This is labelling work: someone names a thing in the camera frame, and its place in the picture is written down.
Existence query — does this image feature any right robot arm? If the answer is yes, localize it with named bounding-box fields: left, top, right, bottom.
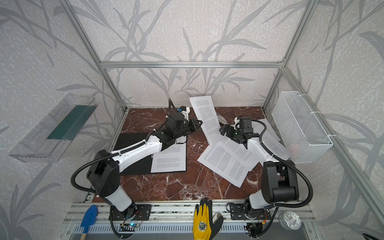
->
left=220, top=125, right=300, bottom=211

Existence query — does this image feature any black corrugated cable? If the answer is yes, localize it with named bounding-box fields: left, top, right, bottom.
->
left=70, top=97, right=181, bottom=195
left=251, top=119, right=314, bottom=209

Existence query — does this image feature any blank-side paper sheet right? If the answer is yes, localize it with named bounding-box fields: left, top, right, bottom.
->
left=262, top=131, right=290, bottom=162

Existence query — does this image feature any clear plastic wall tray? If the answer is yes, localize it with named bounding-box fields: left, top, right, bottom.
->
left=9, top=94, right=98, bottom=163

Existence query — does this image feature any right black corrugated cable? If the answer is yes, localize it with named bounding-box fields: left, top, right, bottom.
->
left=251, top=119, right=314, bottom=209

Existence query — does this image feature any blue trowel wooden handle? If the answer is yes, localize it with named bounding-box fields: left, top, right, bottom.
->
left=81, top=205, right=98, bottom=240

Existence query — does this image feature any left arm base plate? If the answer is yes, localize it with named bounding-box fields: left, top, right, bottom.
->
left=109, top=204, right=152, bottom=221

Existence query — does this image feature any pink object in basket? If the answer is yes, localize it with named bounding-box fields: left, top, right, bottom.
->
left=288, top=143, right=301, bottom=160

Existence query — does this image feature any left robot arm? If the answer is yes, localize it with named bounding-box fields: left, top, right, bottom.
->
left=87, top=119, right=203, bottom=212

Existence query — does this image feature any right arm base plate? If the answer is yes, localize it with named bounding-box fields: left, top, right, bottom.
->
left=226, top=203, right=272, bottom=221

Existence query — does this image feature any clear round plastic lid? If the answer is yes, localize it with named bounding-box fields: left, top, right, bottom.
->
left=279, top=211, right=302, bottom=231

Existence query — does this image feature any silver metal trowel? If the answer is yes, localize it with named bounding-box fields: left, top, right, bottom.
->
left=217, top=115, right=229, bottom=125

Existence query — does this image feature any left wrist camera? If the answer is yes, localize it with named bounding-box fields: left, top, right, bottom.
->
left=166, top=106, right=190, bottom=129

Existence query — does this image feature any white wire mesh basket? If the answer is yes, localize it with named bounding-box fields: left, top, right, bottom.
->
left=272, top=91, right=334, bottom=164

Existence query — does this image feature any aluminium frame post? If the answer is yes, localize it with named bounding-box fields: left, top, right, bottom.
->
left=59, top=0, right=128, bottom=112

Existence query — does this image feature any green circuit board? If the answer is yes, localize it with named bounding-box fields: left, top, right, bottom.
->
left=119, top=223, right=141, bottom=232

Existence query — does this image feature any left black corrugated cable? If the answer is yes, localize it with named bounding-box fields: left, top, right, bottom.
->
left=70, top=97, right=181, bottom=195

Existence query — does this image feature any printed paper sheet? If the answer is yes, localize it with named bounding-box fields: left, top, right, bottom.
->
left=198, top=140, right=259, bottom=188
left=151, top=143, right=187, bottom=174
left=251, top=117, right=282, bottom=142
left=190, top=96, right=225, bottom=146

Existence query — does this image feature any black file folder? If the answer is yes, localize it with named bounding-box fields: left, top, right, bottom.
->
left=112, top=133, right=187, bottom=175

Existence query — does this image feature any yellow black work glove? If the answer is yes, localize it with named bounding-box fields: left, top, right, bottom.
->
left=193, top=198, right=224, bottom=240

